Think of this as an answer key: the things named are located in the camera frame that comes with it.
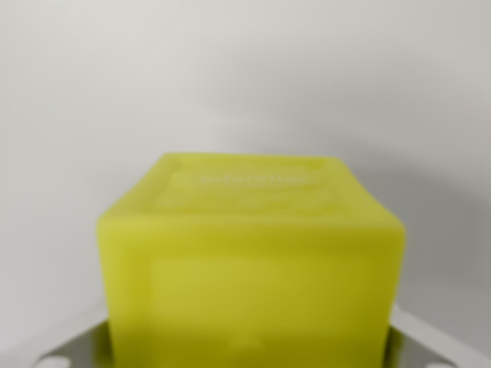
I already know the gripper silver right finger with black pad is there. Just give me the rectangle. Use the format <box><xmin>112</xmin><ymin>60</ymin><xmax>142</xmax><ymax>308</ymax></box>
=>
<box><xmin>383</xmin><ymin>304</ymin><xmax>460</xmax><ymax>368</ymax></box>

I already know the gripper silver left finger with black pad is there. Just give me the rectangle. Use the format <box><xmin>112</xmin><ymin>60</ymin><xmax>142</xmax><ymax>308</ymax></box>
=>
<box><xmin>38</xmin><ymin>319</ymin><xmax>117</xmax><ymax>368</ymax></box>

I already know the yellow plastic cube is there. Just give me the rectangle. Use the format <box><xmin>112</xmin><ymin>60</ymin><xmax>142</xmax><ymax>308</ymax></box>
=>
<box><xmin>94</xmin><ymin>151</ymin><xmax>407</xmax><ymax>368</ymax></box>

